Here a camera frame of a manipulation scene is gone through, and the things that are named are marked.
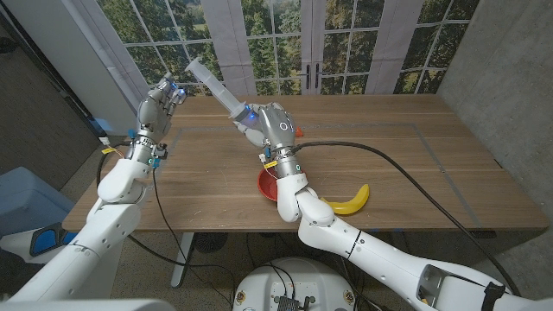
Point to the printed window backdrop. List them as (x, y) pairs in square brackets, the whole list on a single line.
[(302, 43)]

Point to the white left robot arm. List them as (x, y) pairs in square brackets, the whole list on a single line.
[(99, 233)]

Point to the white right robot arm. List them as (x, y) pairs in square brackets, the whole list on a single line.
[(389, 263)]

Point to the red bowl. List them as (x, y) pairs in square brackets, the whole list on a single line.
[(267, 185)]

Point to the white table leg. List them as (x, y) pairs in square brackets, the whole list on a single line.
[(181, 263)]

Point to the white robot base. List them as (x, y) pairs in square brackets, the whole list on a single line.
[(294, 276)]

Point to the light blue bin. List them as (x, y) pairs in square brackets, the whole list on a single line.
[(26, 203)]

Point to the white device with blue pads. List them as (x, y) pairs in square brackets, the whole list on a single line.
[(43, 242)]

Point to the white robot torso edge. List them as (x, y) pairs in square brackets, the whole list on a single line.
[(86, 306)]

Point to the large clear plastic syringe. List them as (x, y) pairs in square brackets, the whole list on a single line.
[(214, 86)]

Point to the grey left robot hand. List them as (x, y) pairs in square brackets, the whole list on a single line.
[(153, 118)]

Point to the yellow toy banana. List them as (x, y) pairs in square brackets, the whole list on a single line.
[(350, 207)]

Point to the round black fan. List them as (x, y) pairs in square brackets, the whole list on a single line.
[(211, 242)]

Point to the small red toy strawberry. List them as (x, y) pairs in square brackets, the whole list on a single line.
[(299, 132)]

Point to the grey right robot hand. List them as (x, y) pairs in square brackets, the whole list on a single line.
[(276, 129)]

